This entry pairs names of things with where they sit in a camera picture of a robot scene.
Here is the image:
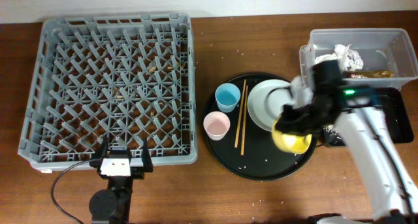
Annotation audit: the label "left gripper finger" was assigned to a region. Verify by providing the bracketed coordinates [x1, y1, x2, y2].
[96, 139, 108, 159]
[141, 140, 153, 172]

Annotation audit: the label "brown Nescafe coffee sachet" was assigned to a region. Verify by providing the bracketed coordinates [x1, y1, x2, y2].
[343, 71, 394, 78]

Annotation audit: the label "yellow plastic bowl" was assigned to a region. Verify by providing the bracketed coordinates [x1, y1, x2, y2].
[271, 118, 313, 154]

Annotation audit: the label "grey round plate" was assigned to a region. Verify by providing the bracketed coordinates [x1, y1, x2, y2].
[247, 79, 293, 132]

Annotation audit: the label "pink plastic cup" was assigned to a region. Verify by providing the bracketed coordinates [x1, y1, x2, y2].
[203, 111, 231, 141]

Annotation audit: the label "wooden chopstick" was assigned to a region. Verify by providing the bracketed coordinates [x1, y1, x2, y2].
[234, 79, 246, 148]
[240, 85, 248, 156]

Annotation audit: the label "light blue plastic cup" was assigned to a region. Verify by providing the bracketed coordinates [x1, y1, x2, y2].
[215, 83, 241, 113]

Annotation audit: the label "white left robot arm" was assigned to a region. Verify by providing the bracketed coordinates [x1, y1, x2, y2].
[89, 139, 153, 223]

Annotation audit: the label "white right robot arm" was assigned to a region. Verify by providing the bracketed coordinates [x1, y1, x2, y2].
[271, 60, 417, 223]

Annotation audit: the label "clear plastic waste bin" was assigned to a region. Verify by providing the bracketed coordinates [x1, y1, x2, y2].
[299, 28, 417, 89]

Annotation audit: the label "black rectangular waste tray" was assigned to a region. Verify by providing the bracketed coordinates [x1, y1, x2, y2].
[324, 88, 414, 147]

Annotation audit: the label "grey plastic dishwasher rack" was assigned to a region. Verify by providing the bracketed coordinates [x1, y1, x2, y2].
[18, 13, 198, 173]

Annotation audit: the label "rice and nut shells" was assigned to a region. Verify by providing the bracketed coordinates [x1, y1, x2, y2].
[323, 125, 341, 146]

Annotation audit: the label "round black tray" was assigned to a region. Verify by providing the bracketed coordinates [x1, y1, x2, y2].
[201, 72, 318, 182]

